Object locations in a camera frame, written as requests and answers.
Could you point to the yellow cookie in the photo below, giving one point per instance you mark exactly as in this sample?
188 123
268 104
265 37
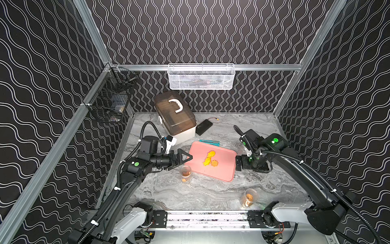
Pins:
207 161
214 163
211 154

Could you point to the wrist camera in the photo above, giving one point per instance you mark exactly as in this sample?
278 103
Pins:
248 152
170 142

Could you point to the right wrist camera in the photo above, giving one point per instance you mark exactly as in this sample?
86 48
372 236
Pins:
248 152

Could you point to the pink plastic tray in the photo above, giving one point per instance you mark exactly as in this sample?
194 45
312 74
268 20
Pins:
226 158

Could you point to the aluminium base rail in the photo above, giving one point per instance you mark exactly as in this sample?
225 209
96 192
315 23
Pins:
183 220

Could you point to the white box brown lid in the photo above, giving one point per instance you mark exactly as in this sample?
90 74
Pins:
176 116

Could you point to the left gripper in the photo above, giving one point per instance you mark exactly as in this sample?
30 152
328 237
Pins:
175 158

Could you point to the black wire wall basket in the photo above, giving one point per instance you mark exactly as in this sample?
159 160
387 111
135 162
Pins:
111 102

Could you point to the white mesh wall basket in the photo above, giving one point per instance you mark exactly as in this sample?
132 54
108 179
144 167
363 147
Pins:
201 76

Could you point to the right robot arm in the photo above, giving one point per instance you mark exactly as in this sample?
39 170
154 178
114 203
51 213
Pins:
328 205

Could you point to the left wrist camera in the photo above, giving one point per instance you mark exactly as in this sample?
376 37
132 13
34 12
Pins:
170 142

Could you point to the black battery pack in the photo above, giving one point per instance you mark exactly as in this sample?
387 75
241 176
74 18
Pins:
203 127

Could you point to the clear jar dark cookies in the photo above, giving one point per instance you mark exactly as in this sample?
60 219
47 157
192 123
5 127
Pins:
186 174

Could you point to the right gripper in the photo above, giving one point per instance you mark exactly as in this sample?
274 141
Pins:
243 165

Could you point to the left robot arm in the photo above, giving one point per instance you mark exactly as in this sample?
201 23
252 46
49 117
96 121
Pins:
149 156

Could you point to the teal utility knife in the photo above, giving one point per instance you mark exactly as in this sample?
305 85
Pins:
212 142

